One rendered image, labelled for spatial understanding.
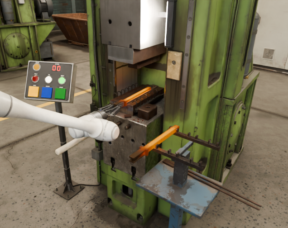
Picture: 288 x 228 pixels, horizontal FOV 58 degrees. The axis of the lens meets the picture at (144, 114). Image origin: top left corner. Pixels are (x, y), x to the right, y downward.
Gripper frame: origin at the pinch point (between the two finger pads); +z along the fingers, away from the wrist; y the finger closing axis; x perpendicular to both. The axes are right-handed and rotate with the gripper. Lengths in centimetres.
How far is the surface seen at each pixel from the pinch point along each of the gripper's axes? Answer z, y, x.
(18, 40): 205, -432, -47
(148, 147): -29, 42, 0
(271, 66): 532, 25, -110
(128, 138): -1.7, 8.4, -22.0
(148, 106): 13.0, 14.5, -2.2
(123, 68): 30.8, -18.8, 13.5
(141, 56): 16.1, 7.5, 29.6
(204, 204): -23, 71, -28
